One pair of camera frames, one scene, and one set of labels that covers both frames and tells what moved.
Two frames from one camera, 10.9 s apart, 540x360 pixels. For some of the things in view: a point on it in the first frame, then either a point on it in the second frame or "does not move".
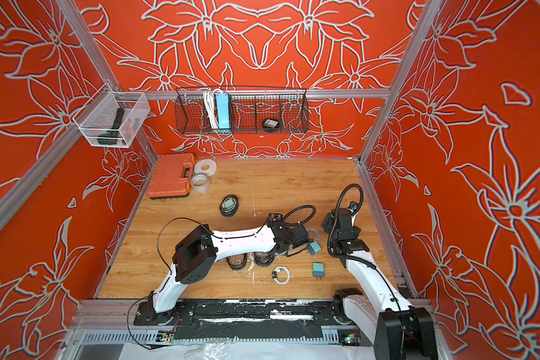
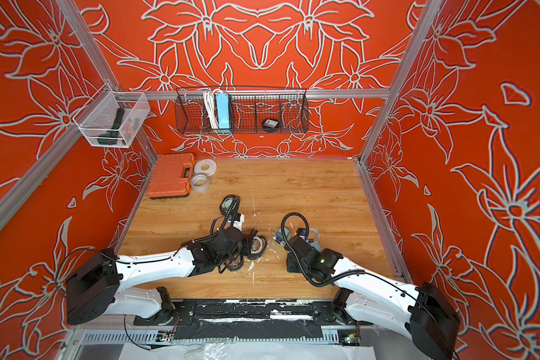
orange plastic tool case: x=171 y=176 does not move
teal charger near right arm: x=313 y=247 does not move
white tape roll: x=205 y=166 does not move
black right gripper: x=328 y=223 -> x=289 y=264
